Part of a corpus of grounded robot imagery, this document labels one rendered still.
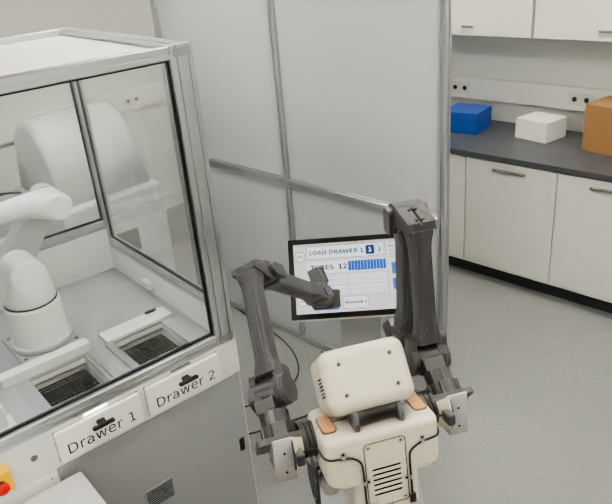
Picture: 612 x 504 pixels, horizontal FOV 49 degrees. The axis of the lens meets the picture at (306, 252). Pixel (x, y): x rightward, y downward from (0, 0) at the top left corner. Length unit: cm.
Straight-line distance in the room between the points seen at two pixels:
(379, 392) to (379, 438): 10
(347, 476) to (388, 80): 194
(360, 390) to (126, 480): 119
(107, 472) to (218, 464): 47
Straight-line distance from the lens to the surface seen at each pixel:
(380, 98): 314
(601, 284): 439
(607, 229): 424
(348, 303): 252
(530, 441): 348
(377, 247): 256
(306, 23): 336
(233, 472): 281
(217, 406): 258
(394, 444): 161
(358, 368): 156
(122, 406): 233
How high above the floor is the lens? 227
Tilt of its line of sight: 26 degrees down
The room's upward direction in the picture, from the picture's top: 5 degrees counter-clockwise
